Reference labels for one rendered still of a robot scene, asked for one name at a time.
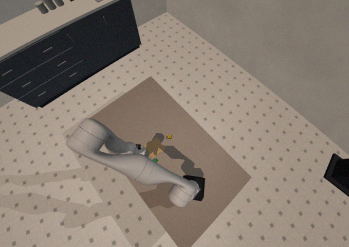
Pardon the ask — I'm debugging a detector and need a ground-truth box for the tan square mat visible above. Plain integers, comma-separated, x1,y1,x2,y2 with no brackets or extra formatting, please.
144,137,165,158

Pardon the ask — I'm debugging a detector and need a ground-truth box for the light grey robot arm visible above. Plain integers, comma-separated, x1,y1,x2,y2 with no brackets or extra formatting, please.
66,118,200,208

